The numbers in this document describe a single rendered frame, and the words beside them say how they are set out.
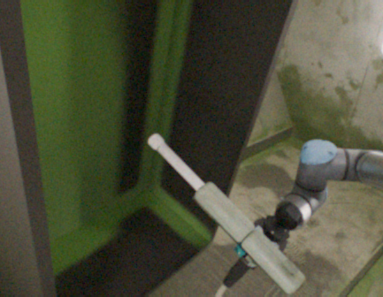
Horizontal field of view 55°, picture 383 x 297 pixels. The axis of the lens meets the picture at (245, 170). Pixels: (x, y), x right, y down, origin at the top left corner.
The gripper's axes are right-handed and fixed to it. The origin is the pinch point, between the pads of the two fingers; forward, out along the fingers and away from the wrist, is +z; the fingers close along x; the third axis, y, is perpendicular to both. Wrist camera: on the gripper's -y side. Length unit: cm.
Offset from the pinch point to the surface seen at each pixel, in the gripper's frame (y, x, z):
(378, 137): 45, -5, -185
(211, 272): 88, 7, -46
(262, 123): 86, 62, -162
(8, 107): -31, 31, 35
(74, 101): 3, 58, 4
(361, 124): 47, 9, -186
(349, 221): 71, -28, -130
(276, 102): 79, 68, -185
